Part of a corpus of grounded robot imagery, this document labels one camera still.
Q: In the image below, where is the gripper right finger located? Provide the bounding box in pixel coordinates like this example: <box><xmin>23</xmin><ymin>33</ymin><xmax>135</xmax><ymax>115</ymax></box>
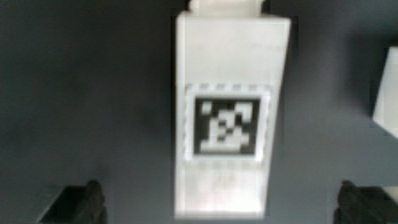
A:
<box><xmin>334</xmin><ymin>180</ymin><xmax>398</xmax><ymax>224</ymax></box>

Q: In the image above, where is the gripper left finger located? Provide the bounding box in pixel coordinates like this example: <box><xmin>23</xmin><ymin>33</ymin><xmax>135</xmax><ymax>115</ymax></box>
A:
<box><xmin>35</xmin><ymin>180</ymin><xmax>108</xmax><ymax>224</ymax></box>

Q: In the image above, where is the white table leg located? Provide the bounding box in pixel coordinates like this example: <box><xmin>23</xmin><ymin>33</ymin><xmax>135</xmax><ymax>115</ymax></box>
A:
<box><xmin>174</xmin><ymin>0</ymin><xmax>291</xmax><ymax>219</ymax></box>

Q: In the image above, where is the white U-shaped obstacle fence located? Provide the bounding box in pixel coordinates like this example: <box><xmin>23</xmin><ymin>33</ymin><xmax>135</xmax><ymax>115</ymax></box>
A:
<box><xmin>373</xmin><ymin>46</ymin><xmax>398</xmax><ymax>139</ymax></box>

